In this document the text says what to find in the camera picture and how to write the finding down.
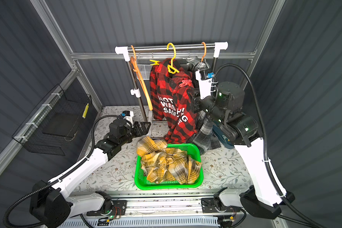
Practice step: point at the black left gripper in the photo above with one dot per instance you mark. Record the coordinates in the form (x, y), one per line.
(137, 128)

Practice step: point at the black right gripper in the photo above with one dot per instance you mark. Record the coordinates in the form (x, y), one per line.
(195, 98)

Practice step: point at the red clothespin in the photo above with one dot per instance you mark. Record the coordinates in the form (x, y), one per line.
(187, 82)

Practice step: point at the red black plaid shirt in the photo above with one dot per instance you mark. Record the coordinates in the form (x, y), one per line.
(172, 102)

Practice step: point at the yellow plaid long-sleeve shirt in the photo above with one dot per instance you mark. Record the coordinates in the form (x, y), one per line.
(161, 163)

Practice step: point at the yellow plastic hanger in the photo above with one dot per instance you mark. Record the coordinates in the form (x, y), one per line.
(171, 68)

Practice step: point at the small yellow clothespin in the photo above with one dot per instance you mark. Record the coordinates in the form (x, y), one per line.
(154, 62)

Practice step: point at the orange plastic hanger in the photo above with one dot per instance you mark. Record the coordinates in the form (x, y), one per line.
(140, 78)

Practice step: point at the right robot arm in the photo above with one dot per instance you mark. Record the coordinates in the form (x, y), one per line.
(266, 197)

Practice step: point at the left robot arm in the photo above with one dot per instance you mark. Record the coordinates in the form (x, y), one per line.
(50, 201)

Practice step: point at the grey plaid long-sleeve shirt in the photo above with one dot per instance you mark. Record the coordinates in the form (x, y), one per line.
(204, 139)

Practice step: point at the brown orange hanger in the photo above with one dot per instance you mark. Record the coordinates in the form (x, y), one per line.
(205, 51)

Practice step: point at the dark teal plastic bin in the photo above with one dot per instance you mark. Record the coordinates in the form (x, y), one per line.
(222, 138)

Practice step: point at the green perforated plastic tray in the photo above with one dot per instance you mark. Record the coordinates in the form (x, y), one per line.
(143, 184)

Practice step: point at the steel clothes rack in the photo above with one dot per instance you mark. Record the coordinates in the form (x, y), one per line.
(160, 52)

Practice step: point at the floral table mat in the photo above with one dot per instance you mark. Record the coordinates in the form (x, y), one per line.
(222, 167)

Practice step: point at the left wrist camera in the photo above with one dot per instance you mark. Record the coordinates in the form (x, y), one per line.
(128, 115)

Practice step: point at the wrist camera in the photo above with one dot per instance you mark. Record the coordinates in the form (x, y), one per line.
(207, 82)
(128, 115)

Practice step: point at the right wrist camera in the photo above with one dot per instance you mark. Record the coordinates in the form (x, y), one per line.
(207, 82)

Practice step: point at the white mesh wire basket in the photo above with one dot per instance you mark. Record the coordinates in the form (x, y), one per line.
(145, 67)

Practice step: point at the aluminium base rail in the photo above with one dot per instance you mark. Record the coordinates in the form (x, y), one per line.
(168, 209)

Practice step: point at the black wire wall basket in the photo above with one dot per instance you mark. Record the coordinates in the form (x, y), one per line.
(52, 128)

